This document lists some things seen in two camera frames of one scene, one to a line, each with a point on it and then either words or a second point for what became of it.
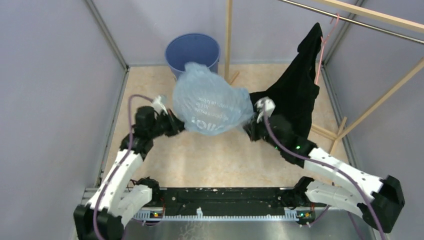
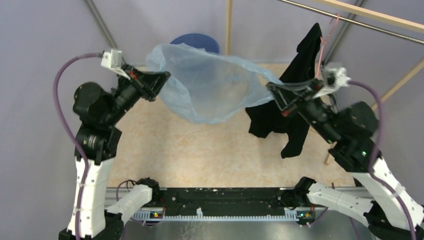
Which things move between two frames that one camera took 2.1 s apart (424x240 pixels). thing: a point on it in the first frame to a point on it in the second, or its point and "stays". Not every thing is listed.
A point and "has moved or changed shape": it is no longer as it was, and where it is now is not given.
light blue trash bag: x=208 y=104 has moved or changed shape
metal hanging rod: x=346 y=18 stays
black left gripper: x=175 y=125 to x=148 y=84
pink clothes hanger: x=323 y=42 stays
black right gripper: x=251 y=127 to x=287 y=95
